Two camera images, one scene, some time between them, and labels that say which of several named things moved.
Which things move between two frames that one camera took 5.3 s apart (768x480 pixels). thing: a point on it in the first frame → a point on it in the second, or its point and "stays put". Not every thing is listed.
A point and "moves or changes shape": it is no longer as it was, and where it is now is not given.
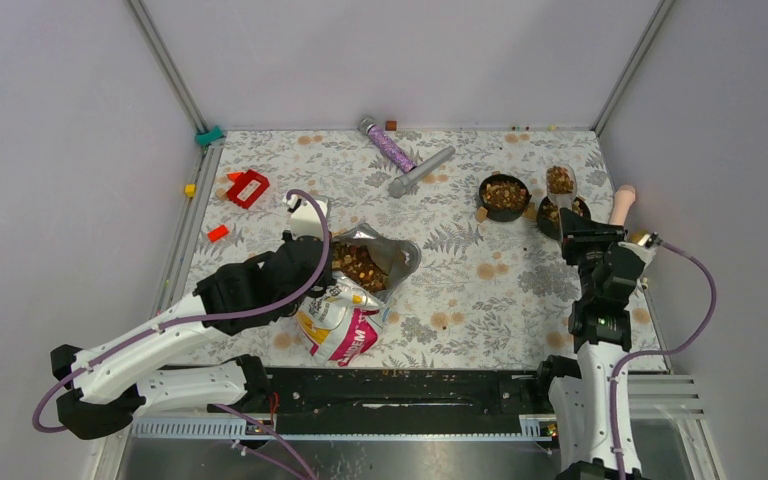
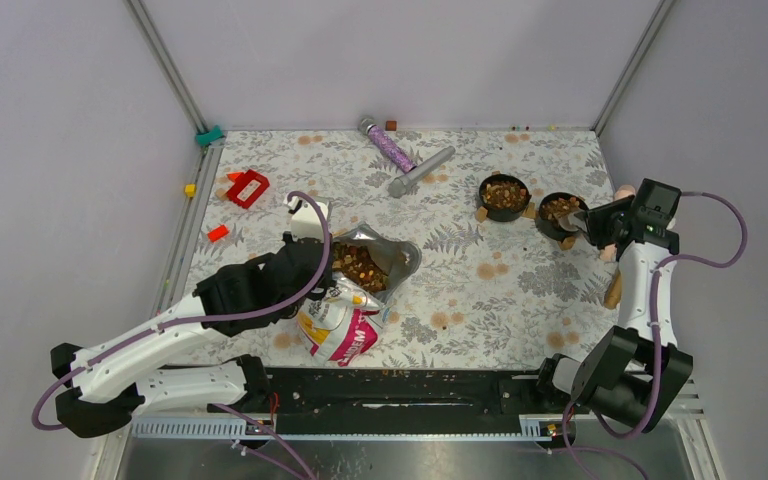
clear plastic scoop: (561, 184) moves or changes shape
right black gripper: (584, 234) → (596, 216)
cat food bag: (341, 322) stays put
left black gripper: (329, 279) stays put
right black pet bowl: (549, 219) stays put
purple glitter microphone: (368, 126) stays put
